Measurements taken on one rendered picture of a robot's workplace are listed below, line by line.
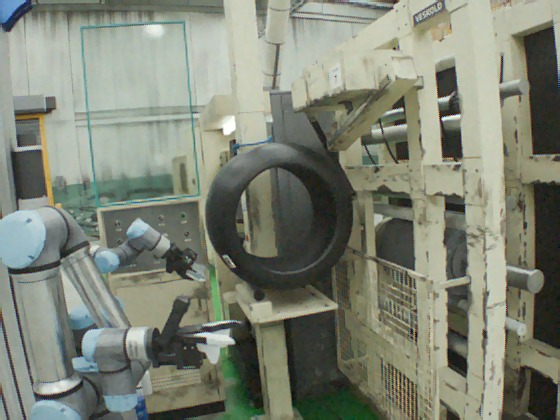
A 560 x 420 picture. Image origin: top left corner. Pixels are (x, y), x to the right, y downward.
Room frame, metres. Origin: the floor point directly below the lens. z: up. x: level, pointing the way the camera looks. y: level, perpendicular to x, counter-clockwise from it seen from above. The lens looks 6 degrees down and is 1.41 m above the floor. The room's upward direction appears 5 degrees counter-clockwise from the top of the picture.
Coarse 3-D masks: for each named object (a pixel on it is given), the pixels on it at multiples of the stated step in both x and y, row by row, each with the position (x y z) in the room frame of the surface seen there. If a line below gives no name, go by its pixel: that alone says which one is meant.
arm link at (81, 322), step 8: (72, 312) 1.46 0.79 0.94; (80, 312) 1.45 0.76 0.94; (88, 312) 1.45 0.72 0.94; (72, 320) 1.43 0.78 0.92; (80, 320) 1.42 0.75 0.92; (88, 320) 1.43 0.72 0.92; (72, 328) 1.42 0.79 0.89; (80, 328) 1.42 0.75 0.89; (88, 328) 1.43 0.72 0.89; (96, 328) 1.45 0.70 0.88; (80, 336) 1.42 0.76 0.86; (80, 344) 1.42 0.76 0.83
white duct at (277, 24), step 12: (276, 0) 2.32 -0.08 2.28; (288, 0) 2.34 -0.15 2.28; (276, 12) 2.36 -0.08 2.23; (288, 12) 2.40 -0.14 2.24; (276, 24) 2.40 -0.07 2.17; (276, 36) 2.44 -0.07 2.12; (264, 60) 2.57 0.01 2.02; (264, 72) 2.61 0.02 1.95; (264, 84) 2.65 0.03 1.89; (276, 84) 2.65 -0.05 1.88
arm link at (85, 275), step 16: (80, 240) 1.00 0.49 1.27; (64, 256) 0.97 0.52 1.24; (80, 256) 0.99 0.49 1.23; (80, 272) 0.98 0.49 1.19; (96, 272) 1.01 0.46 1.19; (80, 288) 0.98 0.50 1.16; (96, 288) 0.99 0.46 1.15; (96, 304) 0.98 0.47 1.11; (112, 304) 1.00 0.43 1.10; (96, 320) 0.98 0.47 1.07; (112, 320) 0.99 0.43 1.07; (128, 320) 1.03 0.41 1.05; (144, 368) 0.97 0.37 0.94
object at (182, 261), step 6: (174, 246) 1.58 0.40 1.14; (168, 252) 1.57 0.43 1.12; (174, 252) 1.57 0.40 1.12; (180, 252) 1.59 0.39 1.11; (186, 252) 1.60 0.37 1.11; (162, 258) 1.58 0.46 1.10; (174, 258) 1.60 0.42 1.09; (180, 258) 1.59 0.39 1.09; (186, 258) 1.60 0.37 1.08; (192, 258) 1.61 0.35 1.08; (174, 264) 1.60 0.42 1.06; (180, 264) 1.58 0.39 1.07; (186, 264) 1.58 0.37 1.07; (192, 264) 1.61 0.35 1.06; (174, 270) 1.62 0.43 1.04; (180, 270) 1.61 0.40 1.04; (186, 270) 1.62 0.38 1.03
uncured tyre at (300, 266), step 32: (256, 160) 1.64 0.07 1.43; (288, 160) 1.67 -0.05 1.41; (320, 160) 1.71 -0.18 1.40; (224, 192) 1.62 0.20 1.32; (320, 192) 2.00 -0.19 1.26; (224, 224) 1.60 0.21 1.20; (320, 224) 2.00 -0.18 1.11; (352, 224) 1.78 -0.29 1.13; (256, 256) 1.92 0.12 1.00; (288, 256) 1.96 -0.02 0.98; (320, 256) 1.71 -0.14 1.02; (288, 288) 1.69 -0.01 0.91
